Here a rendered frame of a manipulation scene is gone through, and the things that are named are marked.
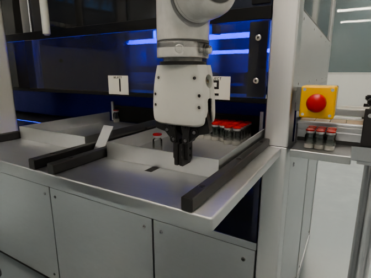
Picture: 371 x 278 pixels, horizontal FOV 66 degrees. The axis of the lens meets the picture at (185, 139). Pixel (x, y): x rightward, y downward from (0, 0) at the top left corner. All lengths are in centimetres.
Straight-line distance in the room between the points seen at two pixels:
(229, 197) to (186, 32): 25
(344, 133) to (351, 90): 449
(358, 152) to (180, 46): 55
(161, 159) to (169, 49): 21
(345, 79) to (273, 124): 460
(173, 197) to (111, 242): 79
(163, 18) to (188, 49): 6
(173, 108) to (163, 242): 63
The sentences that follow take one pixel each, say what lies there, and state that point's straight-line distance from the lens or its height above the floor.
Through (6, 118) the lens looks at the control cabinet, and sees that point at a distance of 132.
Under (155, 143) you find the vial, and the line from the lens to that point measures 63.
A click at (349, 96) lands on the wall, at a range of 532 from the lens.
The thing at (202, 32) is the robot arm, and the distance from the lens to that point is 46.
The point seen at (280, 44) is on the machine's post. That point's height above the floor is 112.
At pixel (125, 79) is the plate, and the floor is 104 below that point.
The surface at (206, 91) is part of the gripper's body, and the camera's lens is 45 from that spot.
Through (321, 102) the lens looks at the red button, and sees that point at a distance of 67.
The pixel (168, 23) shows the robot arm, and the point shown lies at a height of 113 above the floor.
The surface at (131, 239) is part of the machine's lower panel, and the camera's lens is 112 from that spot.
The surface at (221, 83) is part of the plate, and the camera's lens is 76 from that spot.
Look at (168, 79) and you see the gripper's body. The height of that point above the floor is 105.
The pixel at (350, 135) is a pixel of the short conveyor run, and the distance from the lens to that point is 82.
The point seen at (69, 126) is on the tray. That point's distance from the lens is 100.
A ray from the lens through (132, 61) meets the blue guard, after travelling 92.
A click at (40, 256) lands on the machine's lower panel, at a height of 19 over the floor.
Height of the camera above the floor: 106
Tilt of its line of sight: 13 degrees down
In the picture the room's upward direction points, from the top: straight up
